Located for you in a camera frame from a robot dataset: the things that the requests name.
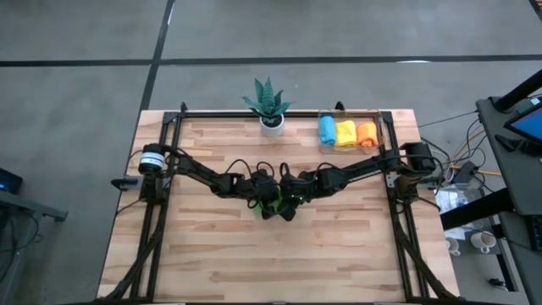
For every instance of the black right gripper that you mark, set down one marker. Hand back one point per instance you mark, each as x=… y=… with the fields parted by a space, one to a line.
x=300 y=186

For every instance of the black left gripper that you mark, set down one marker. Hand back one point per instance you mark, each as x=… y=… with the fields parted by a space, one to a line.
x=260 y=188

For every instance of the green microfiber towel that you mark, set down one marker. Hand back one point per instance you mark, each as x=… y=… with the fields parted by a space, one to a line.
x=275 y=203

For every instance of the clear plastic basket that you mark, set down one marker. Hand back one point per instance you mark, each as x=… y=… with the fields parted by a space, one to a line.
x=324 y=148

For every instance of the blue microfiber towel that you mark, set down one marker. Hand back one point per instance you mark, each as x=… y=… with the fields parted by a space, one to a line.
x=327 y=130

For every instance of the yellow microfiber towel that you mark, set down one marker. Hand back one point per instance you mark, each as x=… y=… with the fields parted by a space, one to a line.
x=346 y=134

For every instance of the orange microfiber towel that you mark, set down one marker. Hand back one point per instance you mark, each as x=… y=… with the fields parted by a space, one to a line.
x=367 y=134

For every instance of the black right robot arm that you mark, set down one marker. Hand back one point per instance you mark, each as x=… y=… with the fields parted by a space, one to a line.
x=372 y=169

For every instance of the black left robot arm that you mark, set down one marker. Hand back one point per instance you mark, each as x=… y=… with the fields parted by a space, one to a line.
x=190 y=171

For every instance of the white round plant pot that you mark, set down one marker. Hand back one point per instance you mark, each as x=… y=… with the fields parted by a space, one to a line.
x=271 y=129

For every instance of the green succulent plant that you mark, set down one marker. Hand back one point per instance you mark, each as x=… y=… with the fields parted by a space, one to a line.
x=267 y=99

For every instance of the white mug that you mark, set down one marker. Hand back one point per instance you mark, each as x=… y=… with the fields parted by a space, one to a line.
x=452 y=245
x=482 y=240

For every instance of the black power adapter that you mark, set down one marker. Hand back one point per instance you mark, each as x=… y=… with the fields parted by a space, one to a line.
x=466 y=170

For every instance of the black plug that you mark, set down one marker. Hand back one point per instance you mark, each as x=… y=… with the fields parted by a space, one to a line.
x=495 y=282

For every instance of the black workstation stand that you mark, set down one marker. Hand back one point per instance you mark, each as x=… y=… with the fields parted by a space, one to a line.
x=518 y=186

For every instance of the grey side table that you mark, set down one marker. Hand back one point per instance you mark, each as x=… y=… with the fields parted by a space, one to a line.
x=29 y=205

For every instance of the blue screen monitor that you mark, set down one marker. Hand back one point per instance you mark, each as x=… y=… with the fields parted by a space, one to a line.
x=529 y=125

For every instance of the black device with blue light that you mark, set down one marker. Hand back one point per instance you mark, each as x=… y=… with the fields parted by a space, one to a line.
x=8 y=182

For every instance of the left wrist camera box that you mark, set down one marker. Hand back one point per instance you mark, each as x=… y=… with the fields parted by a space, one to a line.
x=267 y=214

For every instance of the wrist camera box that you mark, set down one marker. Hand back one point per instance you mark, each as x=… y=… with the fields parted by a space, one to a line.
x=267 y=214
x=290 y=212

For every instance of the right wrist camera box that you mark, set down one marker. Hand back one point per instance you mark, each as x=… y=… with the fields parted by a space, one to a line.
x=290 y=212

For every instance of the black metal table frame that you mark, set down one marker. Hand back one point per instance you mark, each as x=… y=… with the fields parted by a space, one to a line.
x=296 y=114

